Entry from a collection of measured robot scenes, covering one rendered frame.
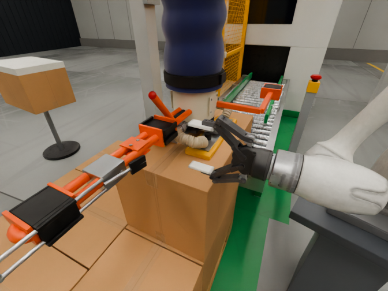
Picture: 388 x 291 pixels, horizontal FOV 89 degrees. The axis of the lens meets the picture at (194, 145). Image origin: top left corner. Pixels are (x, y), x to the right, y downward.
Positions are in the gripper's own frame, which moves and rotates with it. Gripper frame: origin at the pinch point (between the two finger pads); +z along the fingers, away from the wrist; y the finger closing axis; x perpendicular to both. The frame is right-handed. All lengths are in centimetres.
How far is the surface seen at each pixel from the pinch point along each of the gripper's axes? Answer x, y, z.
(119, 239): -10, 53, 32
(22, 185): 10, 107, 192
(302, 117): 118, 34, -32
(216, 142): 21.0, 11.1, 0.8
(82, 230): -14, 53, 51
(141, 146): -8.5, -1.2, 11.0
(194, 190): -2.7, 14.2, -1.6
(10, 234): -37.2, -0.4, 13.9
